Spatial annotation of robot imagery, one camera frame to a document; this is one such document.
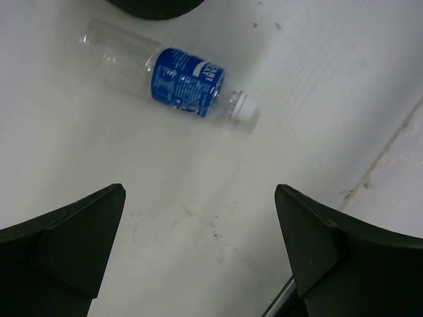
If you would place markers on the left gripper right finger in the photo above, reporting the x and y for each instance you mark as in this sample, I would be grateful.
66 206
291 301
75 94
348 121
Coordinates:
343 266

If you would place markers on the blue label clear bottle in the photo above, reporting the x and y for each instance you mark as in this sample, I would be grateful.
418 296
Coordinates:
137 66

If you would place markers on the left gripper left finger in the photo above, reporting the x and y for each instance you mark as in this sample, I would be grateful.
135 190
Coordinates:
53 265

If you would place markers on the left metal side rail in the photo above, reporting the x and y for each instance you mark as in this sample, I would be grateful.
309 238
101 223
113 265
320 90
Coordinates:
281 304

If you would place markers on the black plastic bin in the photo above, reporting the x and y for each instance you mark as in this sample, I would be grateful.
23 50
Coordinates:
156 9

